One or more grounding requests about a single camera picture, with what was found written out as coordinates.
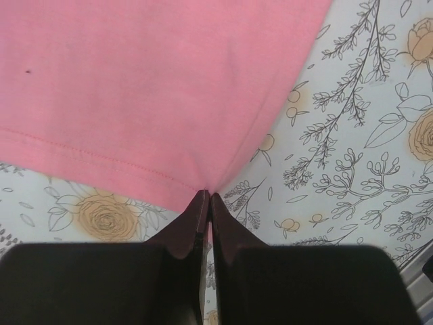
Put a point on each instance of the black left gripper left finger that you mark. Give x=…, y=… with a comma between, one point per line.
x=158, y=281

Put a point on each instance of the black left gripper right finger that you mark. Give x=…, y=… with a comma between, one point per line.
x=262, y=284

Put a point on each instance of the pink t shirt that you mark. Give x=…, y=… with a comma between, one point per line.
x=154, y=100

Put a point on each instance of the floral patterned table mat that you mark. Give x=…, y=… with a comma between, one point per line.
x=348, y=160

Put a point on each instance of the aluminium frame rail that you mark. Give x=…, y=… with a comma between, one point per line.
x=418, y=284

